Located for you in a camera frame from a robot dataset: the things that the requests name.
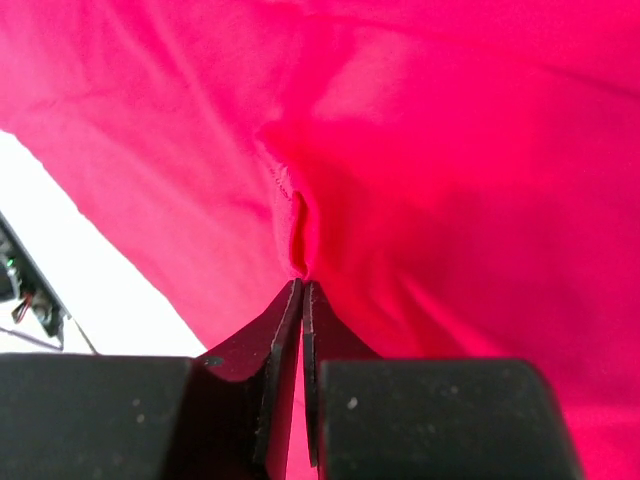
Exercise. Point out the red t shirt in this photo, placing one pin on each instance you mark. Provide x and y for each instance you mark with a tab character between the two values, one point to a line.
461	177

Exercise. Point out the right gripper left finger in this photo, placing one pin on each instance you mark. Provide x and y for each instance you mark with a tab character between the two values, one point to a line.
224	415

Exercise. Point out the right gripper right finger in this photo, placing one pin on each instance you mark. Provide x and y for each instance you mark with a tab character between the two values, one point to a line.
464	418

